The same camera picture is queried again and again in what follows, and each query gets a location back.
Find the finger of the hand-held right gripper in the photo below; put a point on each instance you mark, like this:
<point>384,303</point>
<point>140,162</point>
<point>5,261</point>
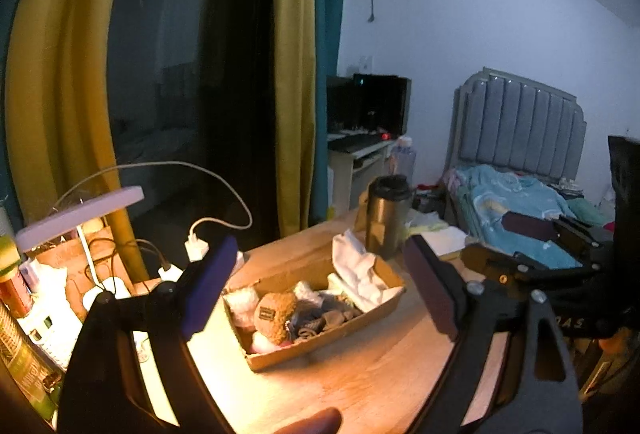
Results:
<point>530,226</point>
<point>525,271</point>

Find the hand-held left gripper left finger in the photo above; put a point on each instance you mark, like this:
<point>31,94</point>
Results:
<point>207,284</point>

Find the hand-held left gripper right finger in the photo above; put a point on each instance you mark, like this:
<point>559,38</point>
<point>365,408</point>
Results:
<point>432,286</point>

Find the brown fuzzy pouch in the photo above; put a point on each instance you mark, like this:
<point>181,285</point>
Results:
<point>275,314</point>

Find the white cloth with green print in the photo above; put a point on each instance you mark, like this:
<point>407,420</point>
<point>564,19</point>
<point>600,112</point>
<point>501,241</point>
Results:
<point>357,264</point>

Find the pink plush item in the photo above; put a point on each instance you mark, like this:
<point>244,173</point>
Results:
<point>265,344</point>

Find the grey patterned sock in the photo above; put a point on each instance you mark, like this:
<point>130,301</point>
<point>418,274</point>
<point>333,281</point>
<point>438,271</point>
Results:
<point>325,316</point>

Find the brown cardboard box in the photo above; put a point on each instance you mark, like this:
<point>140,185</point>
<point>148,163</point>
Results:
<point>320,344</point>

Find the person's left hand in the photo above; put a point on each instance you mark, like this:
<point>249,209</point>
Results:
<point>310,424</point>

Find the blue printed blanket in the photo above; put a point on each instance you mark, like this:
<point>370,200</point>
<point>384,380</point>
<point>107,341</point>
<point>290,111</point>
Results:
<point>510,199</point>

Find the white charger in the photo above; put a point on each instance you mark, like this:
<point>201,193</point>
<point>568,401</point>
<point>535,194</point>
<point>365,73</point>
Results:
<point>196,249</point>
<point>171,274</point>

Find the teal cloth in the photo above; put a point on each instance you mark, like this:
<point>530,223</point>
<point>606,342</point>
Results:
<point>590,211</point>

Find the yellow tissue pack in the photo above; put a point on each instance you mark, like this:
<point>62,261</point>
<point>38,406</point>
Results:
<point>445,239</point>

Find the steel tumbler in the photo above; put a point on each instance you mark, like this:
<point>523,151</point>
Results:
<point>387,219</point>

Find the grey padded headboard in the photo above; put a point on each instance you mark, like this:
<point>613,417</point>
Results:
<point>520,124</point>

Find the clear plastic water bottle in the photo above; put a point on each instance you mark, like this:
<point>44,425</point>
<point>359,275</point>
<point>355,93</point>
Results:
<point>402,159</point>

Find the white computer desk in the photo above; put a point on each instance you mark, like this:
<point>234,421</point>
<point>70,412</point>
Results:
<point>342,179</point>

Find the white desk lamp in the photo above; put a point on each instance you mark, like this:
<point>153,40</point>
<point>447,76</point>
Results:
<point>75,219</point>

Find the brown paper bag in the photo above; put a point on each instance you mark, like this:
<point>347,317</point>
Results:
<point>60,259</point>

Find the white crumpled plastic bag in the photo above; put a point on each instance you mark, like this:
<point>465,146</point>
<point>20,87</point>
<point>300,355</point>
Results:
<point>47,276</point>

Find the white plastic basket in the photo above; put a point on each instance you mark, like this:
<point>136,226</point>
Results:
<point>55,339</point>

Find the black monitor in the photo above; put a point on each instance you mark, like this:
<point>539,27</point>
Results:
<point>380,104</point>

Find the red cylindrical can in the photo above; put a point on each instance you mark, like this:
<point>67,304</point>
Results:
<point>15,294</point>

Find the green spray can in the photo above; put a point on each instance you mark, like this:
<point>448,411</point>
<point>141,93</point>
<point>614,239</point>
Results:
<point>22,364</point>

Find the yellow curtain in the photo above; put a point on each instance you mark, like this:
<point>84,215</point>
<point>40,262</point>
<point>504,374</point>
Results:
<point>55,89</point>
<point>295,64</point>

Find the teal curtain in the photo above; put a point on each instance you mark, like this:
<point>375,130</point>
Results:
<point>327,64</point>

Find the white wall socket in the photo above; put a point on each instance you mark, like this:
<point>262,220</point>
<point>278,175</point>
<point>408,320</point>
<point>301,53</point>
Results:
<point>367,63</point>

